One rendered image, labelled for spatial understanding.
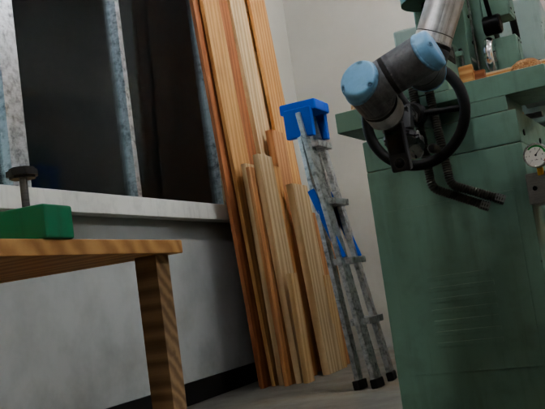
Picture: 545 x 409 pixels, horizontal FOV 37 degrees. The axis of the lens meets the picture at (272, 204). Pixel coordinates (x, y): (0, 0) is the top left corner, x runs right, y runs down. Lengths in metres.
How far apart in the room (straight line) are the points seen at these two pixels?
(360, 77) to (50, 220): 0.82
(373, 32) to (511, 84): 2.89
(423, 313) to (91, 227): 1.31
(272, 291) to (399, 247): 1.40
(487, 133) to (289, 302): 1.69
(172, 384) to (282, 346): 2.21
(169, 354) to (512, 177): 1.14
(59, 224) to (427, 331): 1.34
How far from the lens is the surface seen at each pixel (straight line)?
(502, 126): 2.28
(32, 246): 1.18
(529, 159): 2.19
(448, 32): 1.93
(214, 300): 3.78
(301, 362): 3.67
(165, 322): 1.48
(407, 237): 2.33
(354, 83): 1.78
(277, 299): 3.70
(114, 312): 3.11
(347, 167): 5.03
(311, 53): 5.23
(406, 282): 2.33
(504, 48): 2.64
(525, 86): 2.28
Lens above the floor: 0.41
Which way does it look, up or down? 6 degrees up
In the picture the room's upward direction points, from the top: 8 degrees counter-clockwise
